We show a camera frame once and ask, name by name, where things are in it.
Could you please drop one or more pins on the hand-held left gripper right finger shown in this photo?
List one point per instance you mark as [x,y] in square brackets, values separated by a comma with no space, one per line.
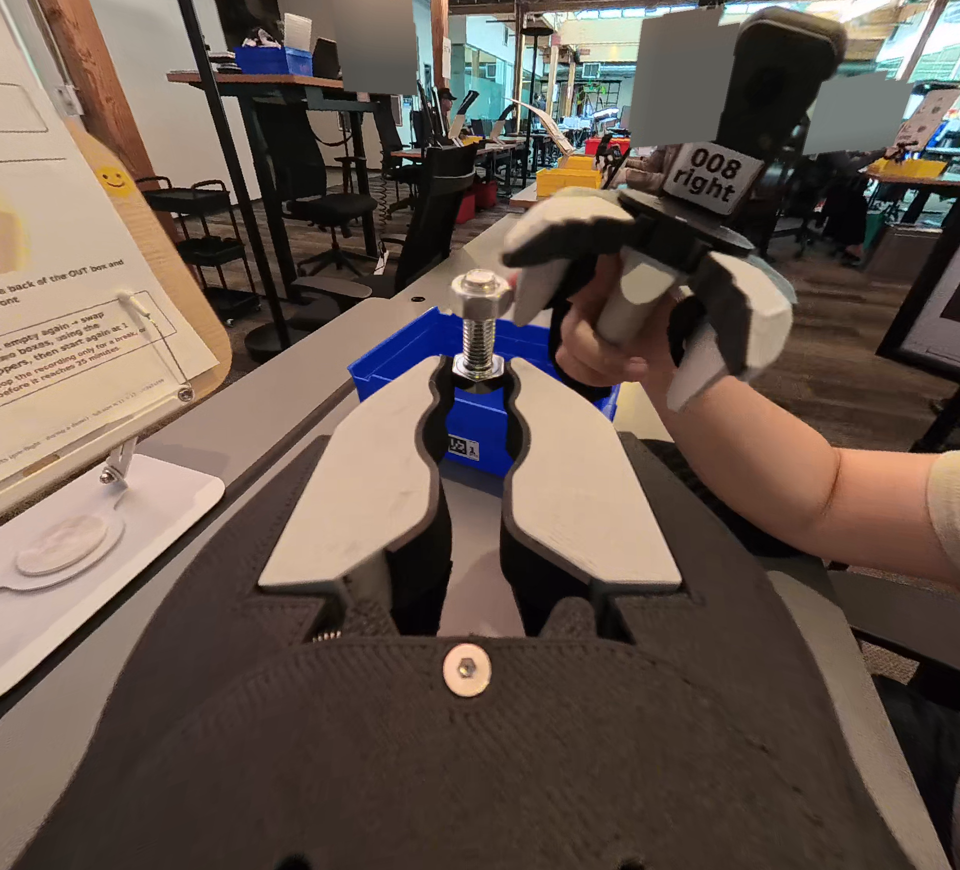
[592,503]

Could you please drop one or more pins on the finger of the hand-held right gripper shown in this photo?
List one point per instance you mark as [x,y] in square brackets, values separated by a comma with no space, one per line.
[765,315]
[570,218]

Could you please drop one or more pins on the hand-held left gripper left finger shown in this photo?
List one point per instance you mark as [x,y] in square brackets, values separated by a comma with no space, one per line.
[360,480]

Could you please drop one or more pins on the silver hex nut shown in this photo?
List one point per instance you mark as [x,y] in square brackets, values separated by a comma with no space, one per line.
[482,293]

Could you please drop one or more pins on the blue plastic bin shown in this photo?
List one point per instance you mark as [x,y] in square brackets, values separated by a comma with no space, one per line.
[397,368]

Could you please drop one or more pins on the silver hex bolt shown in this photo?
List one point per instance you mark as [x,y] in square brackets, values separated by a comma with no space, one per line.
[480,341]

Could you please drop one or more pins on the person's right forearm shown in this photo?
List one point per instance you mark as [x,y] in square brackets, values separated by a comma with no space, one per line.
[787,480]

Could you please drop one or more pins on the person's right hand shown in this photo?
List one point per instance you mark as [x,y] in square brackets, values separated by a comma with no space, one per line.
[592,353]

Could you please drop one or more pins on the yellow storage bin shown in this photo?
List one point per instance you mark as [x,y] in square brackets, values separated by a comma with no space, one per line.
[907,168]
[566,180]

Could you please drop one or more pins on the red storage bin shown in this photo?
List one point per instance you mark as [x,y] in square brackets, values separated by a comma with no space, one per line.
[484,195]

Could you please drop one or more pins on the black wrist rest pad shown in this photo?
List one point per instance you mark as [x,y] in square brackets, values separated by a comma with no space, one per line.
[712,495]

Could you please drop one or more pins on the black office chair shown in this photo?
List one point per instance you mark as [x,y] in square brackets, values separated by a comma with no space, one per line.
[330,210]
[439,210]

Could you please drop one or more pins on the white board stand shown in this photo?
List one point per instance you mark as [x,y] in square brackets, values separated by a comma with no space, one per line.
[150,503]

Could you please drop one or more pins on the black utility cart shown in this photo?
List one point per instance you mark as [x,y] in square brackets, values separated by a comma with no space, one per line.
[202,248]

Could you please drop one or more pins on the small blue storage bin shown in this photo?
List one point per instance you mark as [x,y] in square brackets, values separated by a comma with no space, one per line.
[274,60]

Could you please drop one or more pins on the wooden standing desk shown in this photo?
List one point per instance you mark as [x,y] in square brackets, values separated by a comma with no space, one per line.
[255,81]

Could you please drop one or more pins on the printed instruction sheet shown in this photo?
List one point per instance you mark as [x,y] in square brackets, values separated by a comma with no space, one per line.
[67,285]

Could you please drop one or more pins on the black floor lamp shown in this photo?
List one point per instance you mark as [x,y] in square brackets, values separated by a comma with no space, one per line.
[217,135]

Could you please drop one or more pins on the yellow smiley sticker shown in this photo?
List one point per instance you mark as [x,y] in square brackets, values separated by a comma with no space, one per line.
[114,180]

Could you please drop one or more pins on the black easel frame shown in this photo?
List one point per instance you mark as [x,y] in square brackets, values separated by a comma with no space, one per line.
[892,341]

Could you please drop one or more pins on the wooden support post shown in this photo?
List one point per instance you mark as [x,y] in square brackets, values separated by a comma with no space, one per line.
[75,45]

